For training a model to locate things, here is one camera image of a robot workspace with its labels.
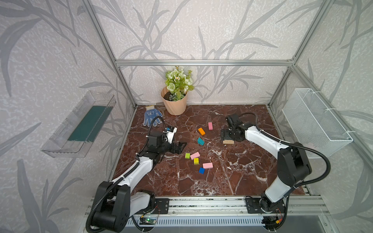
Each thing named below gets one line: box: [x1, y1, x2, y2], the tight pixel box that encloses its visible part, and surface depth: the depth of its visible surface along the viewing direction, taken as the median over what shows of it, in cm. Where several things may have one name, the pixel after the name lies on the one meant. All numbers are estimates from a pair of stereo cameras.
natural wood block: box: [222, 139, 235, 145], surface depth 98 cm
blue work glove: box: [143, 108, 163, 128], surface depth 118 cm
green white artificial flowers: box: [165, 66, 195, 101], surface depth 98 cm
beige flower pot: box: [160, 85, 188, 116], surface depth 105 cm
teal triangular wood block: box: [197, 136, 205, 146], surface depth 99 cm
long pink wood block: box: [190, 151, 201, 161], surface depth 93 cm
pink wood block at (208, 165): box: [202, 162, 214, 169], surface depth 89 cm
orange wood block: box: [198, 127, 206, 136], surface depth 105 cm
